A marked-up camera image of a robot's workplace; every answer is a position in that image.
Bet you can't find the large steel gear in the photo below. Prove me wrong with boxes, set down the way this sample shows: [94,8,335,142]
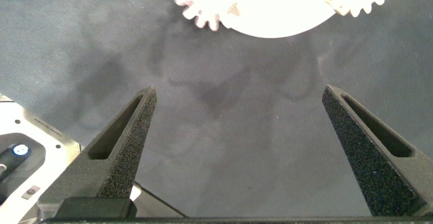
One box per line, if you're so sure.
[170,0,227,32]

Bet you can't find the round white plate with pins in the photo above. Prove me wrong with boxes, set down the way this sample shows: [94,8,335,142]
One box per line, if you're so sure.
[216,0,336,39]

